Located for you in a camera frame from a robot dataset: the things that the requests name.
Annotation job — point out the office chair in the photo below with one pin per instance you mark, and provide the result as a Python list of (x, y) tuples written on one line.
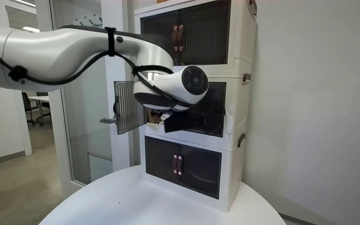
[(27, 106)]

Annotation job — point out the glass room door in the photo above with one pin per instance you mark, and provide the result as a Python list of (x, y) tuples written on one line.
[(83, 134)]

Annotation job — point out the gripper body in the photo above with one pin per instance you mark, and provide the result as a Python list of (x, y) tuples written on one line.
[(183, 122)]

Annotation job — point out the dark ribbed cabinet door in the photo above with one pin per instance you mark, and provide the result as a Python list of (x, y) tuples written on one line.
[(159, 159), (206, 34), (129, 109), (214, 123), (202, 172), (159, 31)]

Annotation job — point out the white three-tier shelf cabinet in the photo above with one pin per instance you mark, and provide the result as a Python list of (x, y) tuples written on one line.
[(236, 103)]

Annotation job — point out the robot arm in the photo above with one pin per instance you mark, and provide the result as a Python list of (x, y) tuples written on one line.
[(58, 53)]

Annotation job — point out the white office table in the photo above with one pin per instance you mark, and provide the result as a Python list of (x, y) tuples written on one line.
[(41, 98)]

